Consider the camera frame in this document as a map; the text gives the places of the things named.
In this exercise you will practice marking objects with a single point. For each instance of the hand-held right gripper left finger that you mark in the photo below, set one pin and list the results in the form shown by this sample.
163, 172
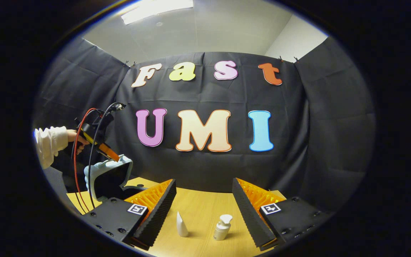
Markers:
161, 210

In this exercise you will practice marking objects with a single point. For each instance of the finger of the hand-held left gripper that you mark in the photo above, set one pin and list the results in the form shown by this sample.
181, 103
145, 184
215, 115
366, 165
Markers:
107, 151

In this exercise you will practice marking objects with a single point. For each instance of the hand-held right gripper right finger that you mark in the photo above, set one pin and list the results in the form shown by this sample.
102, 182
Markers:
244, 210

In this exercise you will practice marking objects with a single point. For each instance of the white squeeze tube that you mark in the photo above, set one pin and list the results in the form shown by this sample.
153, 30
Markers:
181, 226

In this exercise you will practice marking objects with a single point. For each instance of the light blue suitcase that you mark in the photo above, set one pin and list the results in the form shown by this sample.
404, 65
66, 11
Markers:
109, 178

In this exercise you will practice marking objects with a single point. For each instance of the white pump bottle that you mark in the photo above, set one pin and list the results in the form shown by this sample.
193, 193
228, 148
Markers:
222, 230

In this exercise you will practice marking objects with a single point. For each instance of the grey ribbed pad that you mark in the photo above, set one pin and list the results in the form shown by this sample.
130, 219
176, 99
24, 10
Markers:
54, 178

